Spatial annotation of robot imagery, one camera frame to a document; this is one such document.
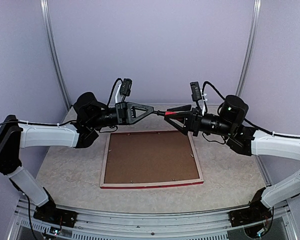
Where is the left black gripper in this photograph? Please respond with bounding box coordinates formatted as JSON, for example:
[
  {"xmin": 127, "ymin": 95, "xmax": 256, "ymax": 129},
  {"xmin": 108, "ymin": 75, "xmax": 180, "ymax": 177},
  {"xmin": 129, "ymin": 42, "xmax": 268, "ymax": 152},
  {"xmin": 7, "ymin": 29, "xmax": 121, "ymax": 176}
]
[{"xmin": 88, "ymin": 101, "xmax": 154, "ymax": 129}]

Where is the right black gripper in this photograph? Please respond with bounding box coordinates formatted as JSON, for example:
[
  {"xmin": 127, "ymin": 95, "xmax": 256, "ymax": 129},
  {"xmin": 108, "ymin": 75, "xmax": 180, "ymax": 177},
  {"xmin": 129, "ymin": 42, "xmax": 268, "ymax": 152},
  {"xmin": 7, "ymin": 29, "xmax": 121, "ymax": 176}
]
[{"xmin": 164, "ymin": 104, "xmax": 235, "ymax": 137}]

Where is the red handled screwdriver tool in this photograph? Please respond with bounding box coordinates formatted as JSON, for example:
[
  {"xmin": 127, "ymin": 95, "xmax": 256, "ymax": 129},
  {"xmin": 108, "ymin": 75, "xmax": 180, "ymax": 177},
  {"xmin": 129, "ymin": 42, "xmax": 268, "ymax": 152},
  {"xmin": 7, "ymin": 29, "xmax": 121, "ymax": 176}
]
[{"xmin": 153, "ymin": 110, "xmax": 190, "ymax": 119}]

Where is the red wooden picture frame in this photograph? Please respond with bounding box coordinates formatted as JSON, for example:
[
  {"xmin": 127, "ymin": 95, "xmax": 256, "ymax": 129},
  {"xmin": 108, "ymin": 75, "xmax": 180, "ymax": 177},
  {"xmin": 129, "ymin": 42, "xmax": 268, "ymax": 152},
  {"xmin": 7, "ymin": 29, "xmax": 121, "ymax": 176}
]
[{"xmin": 99, "ymin": 129, "xmax": 205, "ymax": 190}]

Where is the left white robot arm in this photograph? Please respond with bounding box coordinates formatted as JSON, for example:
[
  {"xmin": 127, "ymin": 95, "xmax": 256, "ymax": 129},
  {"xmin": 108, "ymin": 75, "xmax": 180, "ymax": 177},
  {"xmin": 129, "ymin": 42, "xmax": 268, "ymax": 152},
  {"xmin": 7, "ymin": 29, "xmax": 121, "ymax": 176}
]
[{"xmin": 0, "ymin": 92, "xmax": 154, "ymax": 223}]

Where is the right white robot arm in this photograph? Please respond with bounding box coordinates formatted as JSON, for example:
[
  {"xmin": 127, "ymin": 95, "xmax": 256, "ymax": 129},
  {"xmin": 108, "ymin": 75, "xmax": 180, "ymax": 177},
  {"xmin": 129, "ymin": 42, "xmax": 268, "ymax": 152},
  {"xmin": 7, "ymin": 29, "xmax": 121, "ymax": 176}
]
[{"xmin": 163, "ymin": 95, "xmax": 300, "ymax": 222}]

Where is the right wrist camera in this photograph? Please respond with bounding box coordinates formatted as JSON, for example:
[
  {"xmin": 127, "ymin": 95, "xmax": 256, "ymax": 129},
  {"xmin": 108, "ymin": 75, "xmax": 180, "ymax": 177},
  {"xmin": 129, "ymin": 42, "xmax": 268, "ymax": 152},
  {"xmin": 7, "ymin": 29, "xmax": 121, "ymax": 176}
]
[{"xmin": 190, "ymin": 81, "xmax": 202, "ymax": 102}]

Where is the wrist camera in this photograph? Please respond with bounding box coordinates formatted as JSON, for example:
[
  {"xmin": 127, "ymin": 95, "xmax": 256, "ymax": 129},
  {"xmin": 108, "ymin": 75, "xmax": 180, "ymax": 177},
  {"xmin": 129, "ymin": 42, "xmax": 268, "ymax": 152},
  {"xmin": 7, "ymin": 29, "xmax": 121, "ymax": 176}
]
[
  {"xmin": 190, "ymin": 81, "xmax": 202, "ymax": 102},
  {"xmin": 120, "ymin": 78, "xmax": 133, "ymax": 97}
]

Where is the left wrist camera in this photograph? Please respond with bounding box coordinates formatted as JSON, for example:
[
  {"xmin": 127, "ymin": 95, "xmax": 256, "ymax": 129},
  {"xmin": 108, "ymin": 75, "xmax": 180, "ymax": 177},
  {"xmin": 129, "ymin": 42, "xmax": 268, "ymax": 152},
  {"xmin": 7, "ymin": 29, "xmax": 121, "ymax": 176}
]
[{"xmin": 120, "ymin": 78, "xmax": 133, "ymax": 97}]

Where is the brown frame backing board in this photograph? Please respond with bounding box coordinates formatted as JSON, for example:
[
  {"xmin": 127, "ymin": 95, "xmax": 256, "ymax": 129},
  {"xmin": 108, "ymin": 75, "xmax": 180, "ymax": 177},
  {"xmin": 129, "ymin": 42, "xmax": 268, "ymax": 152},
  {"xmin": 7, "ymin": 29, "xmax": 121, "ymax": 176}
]
[{"xmin": 103, "ymin": 131, "xmax": 200, "ymax": 184}]

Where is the aluminium front rail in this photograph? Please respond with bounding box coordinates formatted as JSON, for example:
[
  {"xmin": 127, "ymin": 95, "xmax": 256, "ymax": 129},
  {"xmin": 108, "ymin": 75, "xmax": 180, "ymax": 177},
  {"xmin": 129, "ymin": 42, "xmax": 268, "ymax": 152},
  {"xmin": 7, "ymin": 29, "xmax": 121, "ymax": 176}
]
[{"xmin": 7, "ymin": 197, "xmax": 298, "ymax": 240}]

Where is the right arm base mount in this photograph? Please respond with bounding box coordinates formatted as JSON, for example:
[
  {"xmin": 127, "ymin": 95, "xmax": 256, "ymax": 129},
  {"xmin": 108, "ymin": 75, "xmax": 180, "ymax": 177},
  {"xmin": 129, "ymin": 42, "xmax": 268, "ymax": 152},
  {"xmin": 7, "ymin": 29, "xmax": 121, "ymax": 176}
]
[{"xmin": 228, "ymin": 187, "xmax": 273, "ymax": 227}]

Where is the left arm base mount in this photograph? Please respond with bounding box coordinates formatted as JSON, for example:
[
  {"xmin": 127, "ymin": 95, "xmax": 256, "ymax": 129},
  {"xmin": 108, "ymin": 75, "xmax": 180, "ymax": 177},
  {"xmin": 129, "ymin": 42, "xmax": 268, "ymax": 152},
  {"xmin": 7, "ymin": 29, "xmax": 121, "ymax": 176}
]
[{"xmin": 33, "ymin": 188, "xmax": 78, "ymax": 228}]

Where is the aluminium corner post right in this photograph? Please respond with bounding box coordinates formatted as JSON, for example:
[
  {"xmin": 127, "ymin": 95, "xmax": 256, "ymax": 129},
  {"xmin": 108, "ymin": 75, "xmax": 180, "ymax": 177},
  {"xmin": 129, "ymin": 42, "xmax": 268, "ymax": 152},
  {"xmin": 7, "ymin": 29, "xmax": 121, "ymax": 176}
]
[{"xmin": 235, "ymin": 0, "xmax": 262, "ymax": 97}]

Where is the aluminium corner post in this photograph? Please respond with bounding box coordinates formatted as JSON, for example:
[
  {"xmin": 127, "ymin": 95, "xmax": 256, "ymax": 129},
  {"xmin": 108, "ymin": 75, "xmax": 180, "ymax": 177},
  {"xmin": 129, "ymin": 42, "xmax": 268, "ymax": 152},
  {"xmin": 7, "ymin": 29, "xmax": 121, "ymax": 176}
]
[
  {"xmin": 40, "ymin": 0, "xmax": 72, "ymax": 110},
  {"xmin": 235, "ymin": 0, "xmax": 262, "ymax": 97}
]

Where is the aluminium corner post left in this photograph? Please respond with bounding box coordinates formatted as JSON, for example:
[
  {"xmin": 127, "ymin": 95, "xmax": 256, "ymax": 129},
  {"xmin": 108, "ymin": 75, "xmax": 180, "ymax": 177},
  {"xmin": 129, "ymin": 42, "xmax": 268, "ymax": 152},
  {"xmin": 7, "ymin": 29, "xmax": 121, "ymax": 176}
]
[{"xmin": 40, "ymin": 0, "xmax": 72, "ymax": 110}]

